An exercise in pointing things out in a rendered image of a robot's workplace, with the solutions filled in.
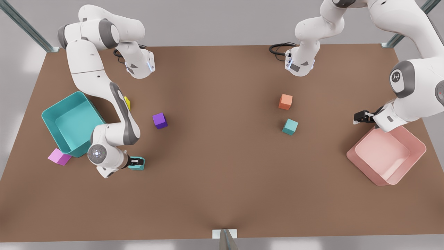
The yellow cube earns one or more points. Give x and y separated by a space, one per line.
127 102

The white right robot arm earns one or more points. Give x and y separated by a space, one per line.
86 73

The pink cube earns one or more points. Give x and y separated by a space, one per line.
59 157

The orange cube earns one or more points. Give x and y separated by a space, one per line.
285 101

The teal plastic bin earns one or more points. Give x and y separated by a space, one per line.
71 123

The pink plastic bin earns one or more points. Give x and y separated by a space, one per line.
386 156

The silver frame post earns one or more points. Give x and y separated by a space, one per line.
26 26
225 239
409 24

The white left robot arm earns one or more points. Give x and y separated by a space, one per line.
409 80

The teal blue cube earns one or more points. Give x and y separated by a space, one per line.
290 126
138 166

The purple cube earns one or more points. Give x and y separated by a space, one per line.
159 120

